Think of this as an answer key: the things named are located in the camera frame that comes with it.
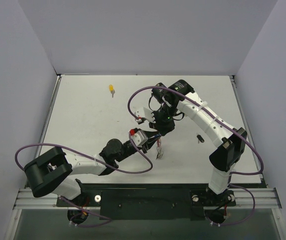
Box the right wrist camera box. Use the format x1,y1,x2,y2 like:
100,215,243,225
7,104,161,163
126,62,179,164
134,107,156,124

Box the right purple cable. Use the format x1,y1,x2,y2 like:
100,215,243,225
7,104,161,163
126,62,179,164
127,86,264,227

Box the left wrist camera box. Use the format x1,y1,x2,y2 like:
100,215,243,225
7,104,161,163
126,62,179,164
129,128,148,148

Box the keys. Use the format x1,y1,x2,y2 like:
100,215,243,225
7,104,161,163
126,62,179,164
197,134,205,143

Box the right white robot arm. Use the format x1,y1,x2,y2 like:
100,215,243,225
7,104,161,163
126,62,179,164
149,79,247,205

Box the yellow tag key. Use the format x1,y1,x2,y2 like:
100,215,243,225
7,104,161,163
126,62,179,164
109,84,115,98

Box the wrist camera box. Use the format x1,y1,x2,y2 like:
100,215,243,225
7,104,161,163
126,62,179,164
129,128,148,148
134,107,156,124

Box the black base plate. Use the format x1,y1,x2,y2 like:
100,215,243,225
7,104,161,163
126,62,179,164
65,183,236,222

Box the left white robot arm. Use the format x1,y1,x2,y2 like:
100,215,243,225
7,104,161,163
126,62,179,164
23,128,161,206

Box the aluminium frame rail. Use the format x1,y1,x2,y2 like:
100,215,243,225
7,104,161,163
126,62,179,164
12,187,282,213

